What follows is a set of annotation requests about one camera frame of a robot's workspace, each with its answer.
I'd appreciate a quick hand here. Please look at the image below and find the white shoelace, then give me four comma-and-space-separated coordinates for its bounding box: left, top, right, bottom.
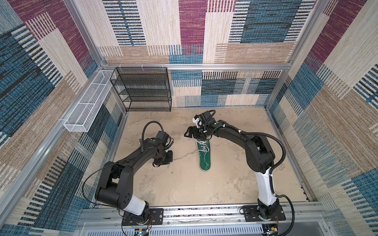
174, 141, 211, 160

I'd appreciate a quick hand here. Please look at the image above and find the aluminium mounting rail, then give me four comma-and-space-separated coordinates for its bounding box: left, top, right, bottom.
74, 202, 336, 236

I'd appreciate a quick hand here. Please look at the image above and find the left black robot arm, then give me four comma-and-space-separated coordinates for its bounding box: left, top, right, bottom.
95, 137, 171, 217

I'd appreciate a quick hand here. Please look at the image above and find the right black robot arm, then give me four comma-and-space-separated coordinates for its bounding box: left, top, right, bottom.
184, 121, 279, 220

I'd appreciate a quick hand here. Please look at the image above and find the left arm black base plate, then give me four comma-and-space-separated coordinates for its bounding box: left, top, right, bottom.
122, 208, 164, 226

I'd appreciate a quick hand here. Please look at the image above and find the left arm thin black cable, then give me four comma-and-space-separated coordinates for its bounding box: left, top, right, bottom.
82, 163, 119, 207

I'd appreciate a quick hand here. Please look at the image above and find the green canvas sneaker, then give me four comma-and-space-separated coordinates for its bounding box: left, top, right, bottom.
196, 139, 211, 172

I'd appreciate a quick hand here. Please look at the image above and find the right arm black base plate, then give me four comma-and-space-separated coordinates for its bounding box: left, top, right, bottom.
240, 205, 286, 222

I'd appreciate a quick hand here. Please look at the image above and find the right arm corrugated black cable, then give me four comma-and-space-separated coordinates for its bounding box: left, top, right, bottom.
239, 131, 295, 225

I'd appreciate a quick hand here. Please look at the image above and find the white wire mesh basket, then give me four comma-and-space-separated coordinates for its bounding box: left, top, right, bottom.
64, 70, 113, 133

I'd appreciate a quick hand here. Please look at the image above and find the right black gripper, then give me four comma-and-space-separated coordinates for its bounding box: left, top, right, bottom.
183, 124, 209, 140

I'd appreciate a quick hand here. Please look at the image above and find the black wire mesh shelf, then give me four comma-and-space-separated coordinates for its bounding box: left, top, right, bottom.
110, 67, 172, 112

